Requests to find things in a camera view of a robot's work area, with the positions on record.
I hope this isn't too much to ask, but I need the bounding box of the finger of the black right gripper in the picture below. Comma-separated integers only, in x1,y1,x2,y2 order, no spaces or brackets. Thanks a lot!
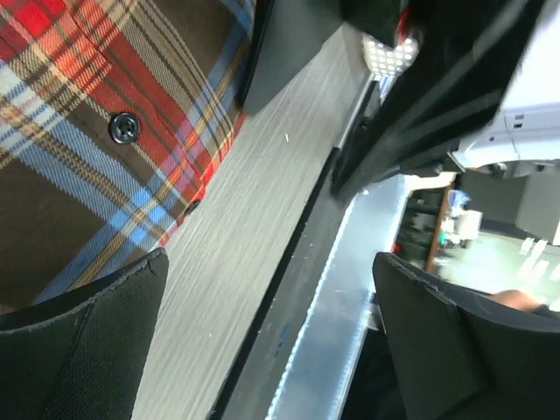
242,0,343,115

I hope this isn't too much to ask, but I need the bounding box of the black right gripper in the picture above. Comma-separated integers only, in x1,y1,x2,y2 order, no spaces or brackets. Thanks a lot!
332,1,543,195

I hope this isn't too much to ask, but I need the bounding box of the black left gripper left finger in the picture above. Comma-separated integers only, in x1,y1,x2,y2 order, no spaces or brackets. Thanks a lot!
1,248,169,419

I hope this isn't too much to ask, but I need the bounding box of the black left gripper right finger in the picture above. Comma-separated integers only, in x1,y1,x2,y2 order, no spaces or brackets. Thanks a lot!
373,253,559,419

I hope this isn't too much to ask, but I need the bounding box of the red brown plaid shirt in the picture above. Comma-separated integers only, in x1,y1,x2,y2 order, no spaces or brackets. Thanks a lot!
1,1,256,313

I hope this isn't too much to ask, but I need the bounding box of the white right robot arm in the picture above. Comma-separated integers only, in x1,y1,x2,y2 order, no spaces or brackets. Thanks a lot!
240,1,559,201

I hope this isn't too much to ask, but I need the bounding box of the white perforated plastic basket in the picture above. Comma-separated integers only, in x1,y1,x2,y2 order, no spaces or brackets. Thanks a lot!
361,34,419,79

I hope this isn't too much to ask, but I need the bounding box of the white slotted cable duct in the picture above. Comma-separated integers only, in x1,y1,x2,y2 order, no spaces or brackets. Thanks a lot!
266,207,366,419

